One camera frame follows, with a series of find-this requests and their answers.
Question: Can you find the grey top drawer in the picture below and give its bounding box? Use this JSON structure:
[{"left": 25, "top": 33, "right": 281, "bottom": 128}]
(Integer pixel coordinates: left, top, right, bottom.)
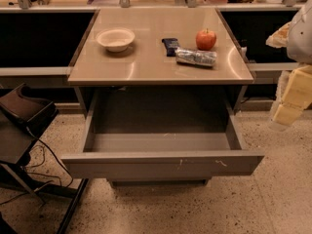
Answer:
[{"left": 61, "top": 86, "right": 264, "bottom": 185}]

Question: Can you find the red apple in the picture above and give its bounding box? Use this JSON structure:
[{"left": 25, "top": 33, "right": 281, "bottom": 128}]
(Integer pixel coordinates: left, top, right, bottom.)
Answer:
[{"left": 195, "top": 29, "right": 216, "bottom": 51}]

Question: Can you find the grey metal cabinet table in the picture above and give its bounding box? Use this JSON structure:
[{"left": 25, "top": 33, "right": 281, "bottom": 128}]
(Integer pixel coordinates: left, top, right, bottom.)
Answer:
[{"left": 66, "top": 7, "right": 256, "bottom": 115}]

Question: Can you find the dark blue snack bar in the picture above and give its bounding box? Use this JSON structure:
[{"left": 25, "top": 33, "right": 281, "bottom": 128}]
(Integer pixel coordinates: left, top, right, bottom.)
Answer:
[{"left": 162, "top": 38, "right": 179, "bottom": 57}]

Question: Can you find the black cable on floor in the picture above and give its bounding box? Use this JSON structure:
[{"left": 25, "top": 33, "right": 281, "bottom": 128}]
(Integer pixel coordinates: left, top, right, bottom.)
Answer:
[{"left": 0, "top": 127, "right": 75, "bottom": 207}]

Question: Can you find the dark side cart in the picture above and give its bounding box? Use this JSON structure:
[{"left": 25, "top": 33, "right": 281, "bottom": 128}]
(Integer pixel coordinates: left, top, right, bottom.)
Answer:
[{"left": 0, "top": 84, "right": 88, "bottom": 234}]

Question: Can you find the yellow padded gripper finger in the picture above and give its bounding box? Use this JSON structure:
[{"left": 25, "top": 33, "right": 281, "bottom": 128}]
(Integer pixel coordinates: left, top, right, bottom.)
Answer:
[
  {"left": 265, "top": 22, "right": 290, "bottom": 48},
  {"left": 269, "top": 65, "right": 312, "bottom": 132}
]

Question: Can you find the silver foil chip bag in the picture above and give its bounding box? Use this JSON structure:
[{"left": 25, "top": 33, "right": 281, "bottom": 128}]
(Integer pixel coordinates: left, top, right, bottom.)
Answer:
[{"left": 175, "top": 47, "right": 217, "bottom": 67}]

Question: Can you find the white paper bowl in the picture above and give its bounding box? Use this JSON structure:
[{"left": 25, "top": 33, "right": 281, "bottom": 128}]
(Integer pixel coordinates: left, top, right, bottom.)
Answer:
[{"left": 96, "top": 27, "right": 136, "bottom": 53}]

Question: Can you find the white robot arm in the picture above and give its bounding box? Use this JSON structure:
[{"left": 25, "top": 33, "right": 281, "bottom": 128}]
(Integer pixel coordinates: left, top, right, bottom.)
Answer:
[{"left": 266, "top": 0, "right": 312, "bottom": 132}]

